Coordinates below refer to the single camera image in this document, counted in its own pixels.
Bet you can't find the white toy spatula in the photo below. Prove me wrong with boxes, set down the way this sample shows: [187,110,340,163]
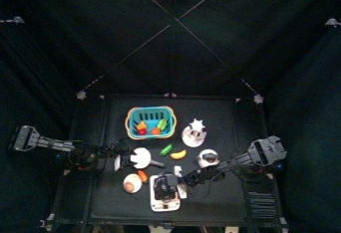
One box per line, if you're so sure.
[173,165,187,200]

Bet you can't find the small white toy piece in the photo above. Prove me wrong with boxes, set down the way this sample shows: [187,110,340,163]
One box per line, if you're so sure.
[114,155,123,172]

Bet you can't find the white tray with black object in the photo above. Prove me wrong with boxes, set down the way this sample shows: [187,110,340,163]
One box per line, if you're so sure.
[149,174,182,213]

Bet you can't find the orange toy carrot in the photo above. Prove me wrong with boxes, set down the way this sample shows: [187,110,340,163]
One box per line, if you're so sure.
[138,169,150,183]

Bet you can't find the toy fried egg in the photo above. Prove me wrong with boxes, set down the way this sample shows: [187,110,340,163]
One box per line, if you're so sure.
[123,173,145,194]

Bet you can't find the yellow toy banana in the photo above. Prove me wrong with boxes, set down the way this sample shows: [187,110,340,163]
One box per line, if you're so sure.
[170,148,187,161]

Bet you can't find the green toy pea pod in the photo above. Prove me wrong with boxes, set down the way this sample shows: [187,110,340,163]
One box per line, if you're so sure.
[159,143,174,157]

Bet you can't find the teal basket with orange rim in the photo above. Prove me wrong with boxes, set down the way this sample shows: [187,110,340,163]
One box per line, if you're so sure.
[125,106,178,140]

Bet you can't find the green toy vegetable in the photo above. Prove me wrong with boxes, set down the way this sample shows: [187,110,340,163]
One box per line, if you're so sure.
[157,118,170,131]

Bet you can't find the white oval toy plate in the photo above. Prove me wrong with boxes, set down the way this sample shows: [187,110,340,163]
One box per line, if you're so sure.
[181,124,207,148]

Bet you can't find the white star-shaped toy piece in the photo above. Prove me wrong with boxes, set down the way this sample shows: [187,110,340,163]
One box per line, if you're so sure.
[189,118,206,131]

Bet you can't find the black cable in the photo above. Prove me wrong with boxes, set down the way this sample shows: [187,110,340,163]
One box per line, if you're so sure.
[197,173,226,199]

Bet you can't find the thin diagonal cord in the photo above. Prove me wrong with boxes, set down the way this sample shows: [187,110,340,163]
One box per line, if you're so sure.
[125,0,260,96]
[82,0,236,92]

